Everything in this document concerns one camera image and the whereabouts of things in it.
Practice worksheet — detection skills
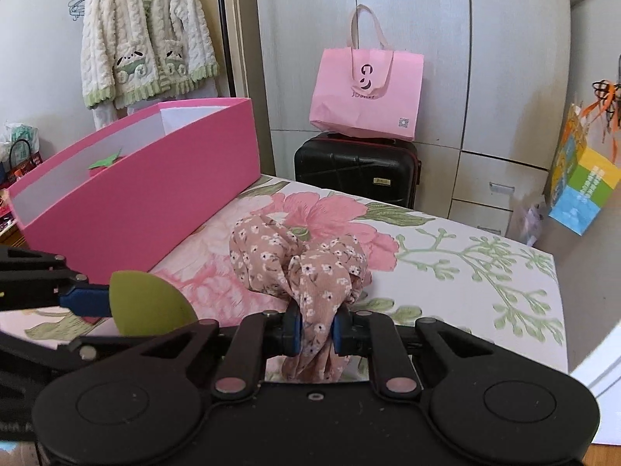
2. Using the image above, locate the beige wardrobe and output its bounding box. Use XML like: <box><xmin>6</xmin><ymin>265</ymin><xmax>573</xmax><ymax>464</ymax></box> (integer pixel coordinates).
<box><xmin>252</xmin><ymin>0</ymin><xmax>571</xmax><ymax>248</ymax></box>

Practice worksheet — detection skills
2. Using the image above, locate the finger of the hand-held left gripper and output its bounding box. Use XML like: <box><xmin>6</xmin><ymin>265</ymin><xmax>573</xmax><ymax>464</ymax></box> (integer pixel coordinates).
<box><xmin>0</xmin><ymin>333</ymin><xmax>126</xmax><ymax>374</ymax></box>
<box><xmin>0</xmin><ymin>247</ymin><xmax>114</xmax><ymax>320</ymax></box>

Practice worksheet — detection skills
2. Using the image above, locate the pink cardboard box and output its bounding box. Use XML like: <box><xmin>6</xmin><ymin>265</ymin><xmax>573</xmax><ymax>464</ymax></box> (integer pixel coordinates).
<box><xmin>9</xmin><ymin>98</ymin><xmax>261</xmax><ymax>286</ymax></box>

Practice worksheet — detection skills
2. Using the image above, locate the cream fleece jacket green trim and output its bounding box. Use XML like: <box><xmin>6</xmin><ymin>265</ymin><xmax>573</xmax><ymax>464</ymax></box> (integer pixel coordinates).
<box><xmin>80</xmin><ymin>0</ymin><xmax>220</xmax><ymax>110</ymax></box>

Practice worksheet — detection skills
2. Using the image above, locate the colourful paper gift bag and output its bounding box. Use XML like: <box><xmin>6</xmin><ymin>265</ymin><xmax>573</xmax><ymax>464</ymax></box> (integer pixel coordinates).
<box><xmin>548</xmin><ymin>103</ymin><xmax>621</xmax><ymax>237</ymax></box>

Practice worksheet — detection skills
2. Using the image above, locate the orange and black ribbon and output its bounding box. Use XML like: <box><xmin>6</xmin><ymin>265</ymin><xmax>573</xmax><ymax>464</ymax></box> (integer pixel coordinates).
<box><xmin>589</xmin><ymin>56</ymin><xmax>621</xmax><ymax>156</ymax></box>

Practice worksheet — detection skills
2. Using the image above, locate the black suitcase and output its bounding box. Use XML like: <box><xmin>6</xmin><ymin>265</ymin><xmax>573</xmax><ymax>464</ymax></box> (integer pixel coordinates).
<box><xmin>294</xmin><ymin>131</ymin><xmax>419</xmax><ymax>209</ymax></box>

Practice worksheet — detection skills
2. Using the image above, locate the floral bed sheet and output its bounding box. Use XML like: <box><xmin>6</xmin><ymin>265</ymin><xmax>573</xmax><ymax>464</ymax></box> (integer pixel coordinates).
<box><xmin>0</xmin><ymin>175</ymin><xmax>568</xmax><ymax>384</ymax></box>

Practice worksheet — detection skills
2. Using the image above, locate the pink floral scrunchie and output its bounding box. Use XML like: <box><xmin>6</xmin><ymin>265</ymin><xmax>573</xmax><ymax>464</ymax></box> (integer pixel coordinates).
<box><xmin>229</xmin><ymin>214</ymin><xmax>373</xmax><ymax>383</ymax></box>

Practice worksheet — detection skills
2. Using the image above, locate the pink tote bag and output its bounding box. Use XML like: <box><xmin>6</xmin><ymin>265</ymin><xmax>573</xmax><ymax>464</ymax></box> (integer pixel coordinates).
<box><xmin>309</xmin><ymin>4</ymin><xmax>425</xmax><ymax>143</ymax></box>

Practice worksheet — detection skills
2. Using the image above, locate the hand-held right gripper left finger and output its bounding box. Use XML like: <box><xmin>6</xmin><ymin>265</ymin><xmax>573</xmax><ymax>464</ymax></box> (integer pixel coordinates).
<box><xmin>111</xmin><ymin>303</ymin><xmax>302</xmax><ymax>395</ymax></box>

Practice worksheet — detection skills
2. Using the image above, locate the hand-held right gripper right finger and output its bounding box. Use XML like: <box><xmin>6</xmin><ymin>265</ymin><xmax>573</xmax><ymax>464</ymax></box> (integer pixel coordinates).
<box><xmin>332</xmin><ymin>307</ymin><xmax>518</xmax><ymax>395</ymax></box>

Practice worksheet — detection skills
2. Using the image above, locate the dark bag with black handle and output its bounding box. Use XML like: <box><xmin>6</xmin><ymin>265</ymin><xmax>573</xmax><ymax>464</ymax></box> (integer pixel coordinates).
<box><xmin>0</xmin><ymin>138</ymin><xmax>45</xmax><ymax>188</ymax></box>

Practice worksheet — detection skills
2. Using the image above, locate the white plastic bag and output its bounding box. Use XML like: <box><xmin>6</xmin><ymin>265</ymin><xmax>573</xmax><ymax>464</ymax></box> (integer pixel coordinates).
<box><xmin>2</xmin><ymin>121</ymin><xmax>40</xmax><ymax>156</ymax></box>

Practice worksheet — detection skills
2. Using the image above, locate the white fleece garment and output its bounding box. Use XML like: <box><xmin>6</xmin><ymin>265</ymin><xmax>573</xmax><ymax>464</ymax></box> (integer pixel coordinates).
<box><xmin>90</xmin><ymin>80</ymin><xmax>219</xmax><ymax>130</ymax></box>

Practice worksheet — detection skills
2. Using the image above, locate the green makeup sponge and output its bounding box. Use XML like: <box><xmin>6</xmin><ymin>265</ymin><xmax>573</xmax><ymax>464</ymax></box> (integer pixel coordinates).
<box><xmin>109</xmin><ymin>271</ymin><xmax>199</xmax><ymax>338</ymax></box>

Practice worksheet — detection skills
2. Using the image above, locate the white door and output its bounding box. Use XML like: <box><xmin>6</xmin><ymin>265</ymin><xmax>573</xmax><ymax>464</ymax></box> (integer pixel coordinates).
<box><xmin>570</xmin><ymin>318</ymin><xmax>621</xmax><ymax>411</ymax></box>

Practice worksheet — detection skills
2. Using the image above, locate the small translucent purple pouch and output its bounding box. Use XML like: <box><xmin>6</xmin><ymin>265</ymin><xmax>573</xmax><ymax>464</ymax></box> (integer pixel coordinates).
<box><xmin>513</xmin><ymin>194</ymin><xmax>549</xmax><ymax>248</ymax></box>

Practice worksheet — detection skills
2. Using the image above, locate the beige wardrobe drawer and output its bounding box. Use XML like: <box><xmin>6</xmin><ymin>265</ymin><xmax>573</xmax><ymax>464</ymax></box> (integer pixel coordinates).
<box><xmin>449</xmin><ymin>198</ymin><xmax>523</xmax><ymax>242</ymax></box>
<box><xmin>458</xmin><ymin>150</ymin><xmax>552</xmax><ymax>203</ymax></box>

